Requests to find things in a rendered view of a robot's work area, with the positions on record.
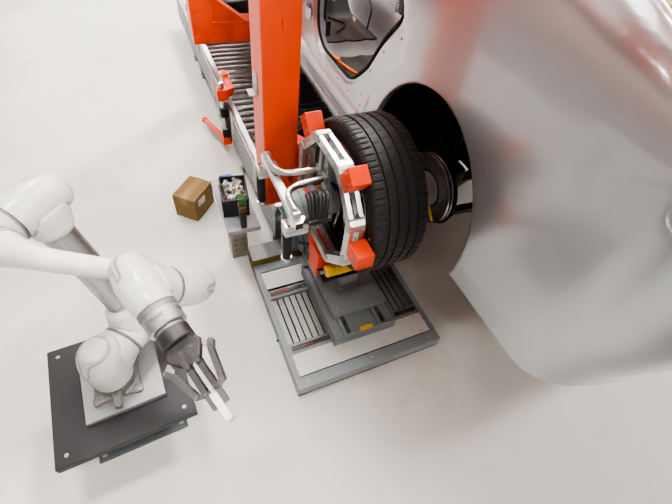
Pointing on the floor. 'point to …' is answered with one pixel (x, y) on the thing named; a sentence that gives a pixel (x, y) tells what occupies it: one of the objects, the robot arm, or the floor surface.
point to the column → (238, 245)
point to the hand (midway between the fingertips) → (222, 405)
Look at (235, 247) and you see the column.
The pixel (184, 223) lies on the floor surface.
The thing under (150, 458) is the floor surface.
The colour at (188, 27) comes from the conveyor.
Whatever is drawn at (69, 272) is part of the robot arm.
